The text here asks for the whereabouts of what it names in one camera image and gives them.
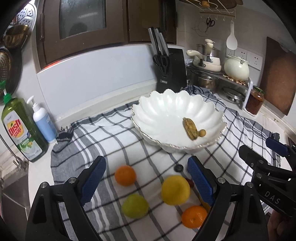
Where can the cream saucepan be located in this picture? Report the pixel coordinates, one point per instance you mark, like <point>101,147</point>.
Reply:
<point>208,66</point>

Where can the steel faucet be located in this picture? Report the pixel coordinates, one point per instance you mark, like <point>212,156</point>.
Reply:
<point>18,161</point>

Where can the white rice paddle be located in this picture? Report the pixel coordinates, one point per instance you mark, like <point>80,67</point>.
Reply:
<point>232,40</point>

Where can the dark blueberry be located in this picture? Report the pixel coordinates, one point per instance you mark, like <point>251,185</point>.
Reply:
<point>178,168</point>

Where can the steel sink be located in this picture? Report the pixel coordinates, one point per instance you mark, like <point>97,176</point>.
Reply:
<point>13,194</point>

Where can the blue pump bottle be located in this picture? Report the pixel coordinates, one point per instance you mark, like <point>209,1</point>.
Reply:
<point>44,122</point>

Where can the brass bowl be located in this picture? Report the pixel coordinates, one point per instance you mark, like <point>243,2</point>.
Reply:
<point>17,33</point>

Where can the white wall socket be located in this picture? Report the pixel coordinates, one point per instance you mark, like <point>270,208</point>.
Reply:
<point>254,60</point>
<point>241,54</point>

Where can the cream kettle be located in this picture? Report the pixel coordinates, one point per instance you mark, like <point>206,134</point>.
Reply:
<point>235,68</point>

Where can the small tan round fruit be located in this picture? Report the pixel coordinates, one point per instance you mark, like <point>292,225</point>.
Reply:
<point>202,133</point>

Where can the large yellow citrus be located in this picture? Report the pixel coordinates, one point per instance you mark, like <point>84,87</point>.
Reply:
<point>175,190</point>

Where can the brown spotted banana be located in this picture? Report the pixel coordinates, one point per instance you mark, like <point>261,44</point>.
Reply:
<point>189,128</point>

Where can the small orange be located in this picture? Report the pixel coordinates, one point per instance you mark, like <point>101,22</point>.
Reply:
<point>193,216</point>
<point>125,175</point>

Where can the small hanging scissors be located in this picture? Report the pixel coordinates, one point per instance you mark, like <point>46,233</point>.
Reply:
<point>210,22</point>

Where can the red grape tomato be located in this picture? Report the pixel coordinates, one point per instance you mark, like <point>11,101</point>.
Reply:
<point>191,183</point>

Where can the green dish soap bottle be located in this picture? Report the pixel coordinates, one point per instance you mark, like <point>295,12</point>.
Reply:
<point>20,129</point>

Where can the beaded trivet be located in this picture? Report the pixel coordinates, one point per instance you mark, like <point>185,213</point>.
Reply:
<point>238,81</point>

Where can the white scalloped bowl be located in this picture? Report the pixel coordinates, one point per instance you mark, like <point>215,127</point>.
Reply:
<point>166,115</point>

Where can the steel kitchen rack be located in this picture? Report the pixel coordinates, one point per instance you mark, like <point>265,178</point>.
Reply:
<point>248,92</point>

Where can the green round fruit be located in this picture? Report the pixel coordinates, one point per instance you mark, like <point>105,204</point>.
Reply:
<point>135,205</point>

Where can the person's right hand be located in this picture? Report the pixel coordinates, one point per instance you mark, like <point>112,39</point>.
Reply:
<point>276,224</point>

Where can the brown wooden cutting board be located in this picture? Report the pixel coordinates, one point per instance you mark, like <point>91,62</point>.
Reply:
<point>279,78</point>

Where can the black knife block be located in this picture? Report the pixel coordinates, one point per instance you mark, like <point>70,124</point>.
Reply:
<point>172,76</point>

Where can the grey checkered cloth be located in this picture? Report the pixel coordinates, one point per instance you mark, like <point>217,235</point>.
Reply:
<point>138,150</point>

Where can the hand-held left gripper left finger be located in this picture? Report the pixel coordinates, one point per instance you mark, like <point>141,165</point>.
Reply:
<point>92,183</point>

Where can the glass jar with green lid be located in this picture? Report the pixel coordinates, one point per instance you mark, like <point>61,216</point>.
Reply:
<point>254,102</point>

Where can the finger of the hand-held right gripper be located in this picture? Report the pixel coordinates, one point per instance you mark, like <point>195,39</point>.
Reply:
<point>275,144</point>
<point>248,154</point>

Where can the brown wooden cabinet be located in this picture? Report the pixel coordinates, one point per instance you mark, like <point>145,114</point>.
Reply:
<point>115,27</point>

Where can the glass pot lid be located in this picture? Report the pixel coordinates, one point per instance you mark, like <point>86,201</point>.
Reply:
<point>232,95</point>

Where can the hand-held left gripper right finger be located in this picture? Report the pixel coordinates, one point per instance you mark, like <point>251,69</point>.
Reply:
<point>201,183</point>

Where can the large steel pot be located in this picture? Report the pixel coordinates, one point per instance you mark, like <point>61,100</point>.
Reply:
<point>204,81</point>

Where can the black kitchen scissors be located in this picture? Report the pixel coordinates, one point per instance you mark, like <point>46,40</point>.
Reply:
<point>161,61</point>

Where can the steel perforated colander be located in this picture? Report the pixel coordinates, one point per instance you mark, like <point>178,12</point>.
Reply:
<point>25,16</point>

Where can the golden mesh strainer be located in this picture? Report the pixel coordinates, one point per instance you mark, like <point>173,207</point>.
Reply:
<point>4,69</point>

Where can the white wall hook rack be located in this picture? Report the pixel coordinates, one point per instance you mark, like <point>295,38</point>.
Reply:
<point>217,12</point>

